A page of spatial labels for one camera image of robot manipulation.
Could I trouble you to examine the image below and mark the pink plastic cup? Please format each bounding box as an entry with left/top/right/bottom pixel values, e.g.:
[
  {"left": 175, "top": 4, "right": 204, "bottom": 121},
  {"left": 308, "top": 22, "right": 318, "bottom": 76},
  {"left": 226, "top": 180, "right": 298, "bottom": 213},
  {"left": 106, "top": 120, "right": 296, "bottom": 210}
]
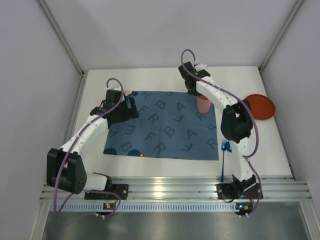
[{"left": 196, "top": 95, "right": 211, "bottom": 114}]

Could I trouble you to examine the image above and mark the blue letter-print placemat cloth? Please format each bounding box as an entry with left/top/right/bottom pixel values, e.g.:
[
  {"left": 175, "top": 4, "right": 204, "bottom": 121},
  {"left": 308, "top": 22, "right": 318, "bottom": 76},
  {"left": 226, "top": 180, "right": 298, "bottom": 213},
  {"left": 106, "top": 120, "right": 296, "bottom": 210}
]
[{"left": 103, "top": 91, "right": 220, "bottom": 161}]

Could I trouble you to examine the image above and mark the red plastic plate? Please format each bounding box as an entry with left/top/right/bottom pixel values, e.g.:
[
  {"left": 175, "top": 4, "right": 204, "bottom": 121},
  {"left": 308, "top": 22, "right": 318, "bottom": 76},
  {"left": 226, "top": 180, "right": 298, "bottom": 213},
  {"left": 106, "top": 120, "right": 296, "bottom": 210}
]
[{"left": 244, "top": 94, "right": 276, "bottom": 121}]

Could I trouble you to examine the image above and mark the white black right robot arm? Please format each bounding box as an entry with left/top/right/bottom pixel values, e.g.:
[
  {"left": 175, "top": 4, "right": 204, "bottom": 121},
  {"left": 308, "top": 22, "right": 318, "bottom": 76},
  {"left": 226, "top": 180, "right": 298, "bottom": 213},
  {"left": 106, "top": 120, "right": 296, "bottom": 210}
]
[{"left": 178, "top": 61, "right": 256, "bottom": 188}]

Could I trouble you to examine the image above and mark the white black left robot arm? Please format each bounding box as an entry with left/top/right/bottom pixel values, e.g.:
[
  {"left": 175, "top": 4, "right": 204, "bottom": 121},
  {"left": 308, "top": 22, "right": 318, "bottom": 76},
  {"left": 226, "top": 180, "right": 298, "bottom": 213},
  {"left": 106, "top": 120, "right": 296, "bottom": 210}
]
[{"left": 46, "top": 89, "right": 139, "bottom": 194}]

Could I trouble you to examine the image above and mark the blue metal fork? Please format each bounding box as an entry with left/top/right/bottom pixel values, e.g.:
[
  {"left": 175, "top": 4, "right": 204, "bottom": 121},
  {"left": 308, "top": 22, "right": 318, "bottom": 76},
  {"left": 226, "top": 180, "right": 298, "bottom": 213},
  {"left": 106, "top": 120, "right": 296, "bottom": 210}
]
[{"left": 220, "top": 140, "right": 227, "bottom": 183}]

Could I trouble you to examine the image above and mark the blue metal spoon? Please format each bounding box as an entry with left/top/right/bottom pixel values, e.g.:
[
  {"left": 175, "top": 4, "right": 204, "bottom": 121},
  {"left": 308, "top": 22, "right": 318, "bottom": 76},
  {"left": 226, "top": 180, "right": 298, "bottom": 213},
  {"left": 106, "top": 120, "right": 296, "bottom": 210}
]
[{"left": 225, "top": 141, "right": 232, "bottom": 153}]

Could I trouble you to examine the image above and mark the left aluminium corner post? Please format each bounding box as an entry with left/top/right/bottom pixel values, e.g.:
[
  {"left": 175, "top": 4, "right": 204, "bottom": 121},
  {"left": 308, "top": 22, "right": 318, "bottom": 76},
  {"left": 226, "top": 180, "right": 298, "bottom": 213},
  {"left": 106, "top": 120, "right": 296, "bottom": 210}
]
[{"left": 37, "top": 0, "right": 85, "bottom": 76}]

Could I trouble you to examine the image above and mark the aluminium corner post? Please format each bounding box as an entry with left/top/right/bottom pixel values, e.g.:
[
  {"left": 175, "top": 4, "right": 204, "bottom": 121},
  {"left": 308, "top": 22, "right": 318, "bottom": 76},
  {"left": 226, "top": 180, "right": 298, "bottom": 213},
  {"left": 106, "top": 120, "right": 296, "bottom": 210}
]
[
  {"left": 258, "top": 0, "right": 306, "bottom": 72},
  {"left": 37, "top": 0, "right": 85, "bottom": 76}
]

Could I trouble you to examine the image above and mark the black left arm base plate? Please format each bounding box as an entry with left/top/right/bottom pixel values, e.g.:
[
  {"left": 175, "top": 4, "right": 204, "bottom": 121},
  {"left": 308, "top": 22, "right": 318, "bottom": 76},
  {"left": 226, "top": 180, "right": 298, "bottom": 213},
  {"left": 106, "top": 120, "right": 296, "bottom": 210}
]
[{"left": 84, "top": 184, "right": 129, "bottom": 200}]

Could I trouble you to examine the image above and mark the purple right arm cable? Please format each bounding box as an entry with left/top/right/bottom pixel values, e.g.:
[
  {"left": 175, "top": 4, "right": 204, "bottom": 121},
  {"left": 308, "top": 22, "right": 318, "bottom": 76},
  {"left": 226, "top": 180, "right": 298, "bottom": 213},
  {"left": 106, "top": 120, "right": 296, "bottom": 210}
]
[{"left": 180, "top": 49, "right": 262, "bottom": 218}]

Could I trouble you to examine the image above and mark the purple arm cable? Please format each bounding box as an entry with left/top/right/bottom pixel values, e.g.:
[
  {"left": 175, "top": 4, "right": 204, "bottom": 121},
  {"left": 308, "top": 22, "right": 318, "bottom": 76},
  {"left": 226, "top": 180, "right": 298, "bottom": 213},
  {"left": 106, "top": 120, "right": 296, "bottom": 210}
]
[
  {"left": 52, "top": 77, "right": 125, "bottom": 221},
  {"left": 180, "top": 49, "right": 262, "bottom": 218}
]

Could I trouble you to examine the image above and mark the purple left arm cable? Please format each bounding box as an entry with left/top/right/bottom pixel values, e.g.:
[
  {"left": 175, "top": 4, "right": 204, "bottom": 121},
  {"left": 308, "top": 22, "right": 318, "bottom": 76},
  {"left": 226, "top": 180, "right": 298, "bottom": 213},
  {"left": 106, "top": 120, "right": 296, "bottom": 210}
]
[{"left": 52, "top": 77, "right": 125, "bottom": 221}]

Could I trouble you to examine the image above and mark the perforated grey cable duct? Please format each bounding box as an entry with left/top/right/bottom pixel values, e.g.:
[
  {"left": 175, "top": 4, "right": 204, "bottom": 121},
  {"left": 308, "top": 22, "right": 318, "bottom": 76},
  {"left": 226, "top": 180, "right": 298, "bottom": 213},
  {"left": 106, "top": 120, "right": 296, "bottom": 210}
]
[{"left": 62, "top": 201, "right": 252, "bottom": 213}]

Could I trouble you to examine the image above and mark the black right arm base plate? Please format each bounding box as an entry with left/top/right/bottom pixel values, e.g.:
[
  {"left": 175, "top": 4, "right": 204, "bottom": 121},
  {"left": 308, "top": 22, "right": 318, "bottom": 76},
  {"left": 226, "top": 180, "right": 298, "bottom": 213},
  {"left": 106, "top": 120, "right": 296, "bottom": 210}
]
[{"left": 216, "top": 183, "right": 263, "bottom": 202}]

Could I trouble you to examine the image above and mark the right aluminium corner post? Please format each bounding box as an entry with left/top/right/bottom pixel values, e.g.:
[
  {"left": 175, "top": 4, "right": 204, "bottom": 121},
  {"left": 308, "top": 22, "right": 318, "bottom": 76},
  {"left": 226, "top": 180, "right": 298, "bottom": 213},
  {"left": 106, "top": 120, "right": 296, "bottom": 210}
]
[{"left": 258, "top": 0, "right": 306, "bottom": 72}]

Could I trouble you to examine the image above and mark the aluminium rail frame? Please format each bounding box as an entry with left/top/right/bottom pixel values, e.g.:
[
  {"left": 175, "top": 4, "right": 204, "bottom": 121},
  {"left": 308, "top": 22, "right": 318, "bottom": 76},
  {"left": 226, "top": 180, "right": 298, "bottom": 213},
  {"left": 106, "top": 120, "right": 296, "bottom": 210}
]
[{"left": 39, "top": 72, "right": 312, "bottom": 202}]

